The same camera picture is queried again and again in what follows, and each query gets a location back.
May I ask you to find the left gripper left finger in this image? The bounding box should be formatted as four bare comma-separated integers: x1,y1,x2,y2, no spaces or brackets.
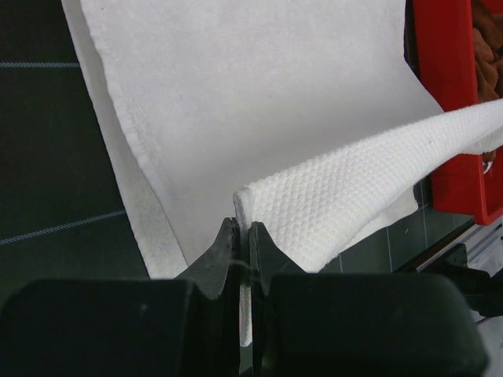
1,218,240,376

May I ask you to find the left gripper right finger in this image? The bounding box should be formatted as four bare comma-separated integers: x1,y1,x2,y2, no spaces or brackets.
248,222,489,376

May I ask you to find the white towel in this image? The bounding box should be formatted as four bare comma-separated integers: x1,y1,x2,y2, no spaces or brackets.
61,0,503,349

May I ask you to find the red plastic bin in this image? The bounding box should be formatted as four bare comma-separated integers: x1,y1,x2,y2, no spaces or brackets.
412,1,502,225

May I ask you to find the brown towel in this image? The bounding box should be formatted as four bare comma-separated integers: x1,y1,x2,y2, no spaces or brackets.
471,1,502,103

